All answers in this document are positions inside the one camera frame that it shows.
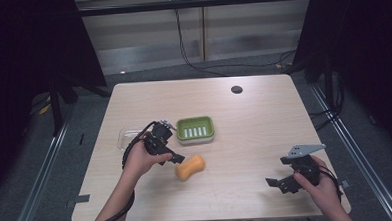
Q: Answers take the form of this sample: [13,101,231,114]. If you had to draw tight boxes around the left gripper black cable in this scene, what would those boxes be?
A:
[76,120,164,221]

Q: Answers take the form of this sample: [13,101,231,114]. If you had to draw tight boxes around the clear plastic container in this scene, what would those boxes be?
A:
[116,126,151,152]

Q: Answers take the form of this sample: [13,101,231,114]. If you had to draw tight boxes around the metal floor rail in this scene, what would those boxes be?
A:
[3,105,79,221]
[309,80,392,221]

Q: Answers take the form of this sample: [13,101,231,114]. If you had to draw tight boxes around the green soap dish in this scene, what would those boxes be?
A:
[175,115,216,146]

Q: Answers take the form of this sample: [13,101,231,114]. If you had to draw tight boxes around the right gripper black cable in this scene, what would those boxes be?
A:
[318,165,344,203]

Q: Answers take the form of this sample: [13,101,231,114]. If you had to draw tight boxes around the person's right hand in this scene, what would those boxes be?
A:
[292,153,344,214]

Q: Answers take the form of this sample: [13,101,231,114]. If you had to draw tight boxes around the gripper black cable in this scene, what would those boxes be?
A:
[318,165,344,203]
[76,120,164,221]

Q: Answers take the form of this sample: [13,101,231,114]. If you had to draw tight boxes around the person's left hand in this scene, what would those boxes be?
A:
[120,131,175,182]

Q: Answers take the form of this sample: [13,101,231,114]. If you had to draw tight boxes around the black horizontal bar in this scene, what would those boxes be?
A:
[77,0,315,18]

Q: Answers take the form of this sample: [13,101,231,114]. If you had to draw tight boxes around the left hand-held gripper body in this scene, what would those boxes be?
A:
[141,118,179,158]

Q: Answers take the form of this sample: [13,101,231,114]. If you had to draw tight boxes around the black floor cables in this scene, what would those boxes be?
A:
[306,73,348,132]

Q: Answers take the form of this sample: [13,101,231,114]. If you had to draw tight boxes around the black curtain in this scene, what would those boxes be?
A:
[0,0,113,200]
[290,0,392,160]

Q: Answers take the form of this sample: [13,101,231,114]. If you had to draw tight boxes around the black metal stand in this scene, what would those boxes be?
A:
[45,72,113,138]
[281,55,347,113]

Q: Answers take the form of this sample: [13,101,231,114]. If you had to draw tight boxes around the black hanging wall cable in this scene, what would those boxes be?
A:
[174,2,298,79]

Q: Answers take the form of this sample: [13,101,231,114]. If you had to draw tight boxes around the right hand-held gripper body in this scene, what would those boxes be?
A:
[279,143,328,189]

